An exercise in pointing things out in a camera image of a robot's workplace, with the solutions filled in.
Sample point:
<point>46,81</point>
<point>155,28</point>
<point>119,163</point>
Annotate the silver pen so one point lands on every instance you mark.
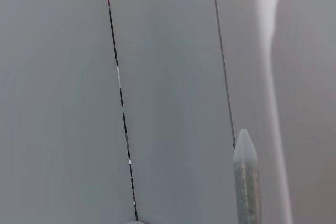
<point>246,182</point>

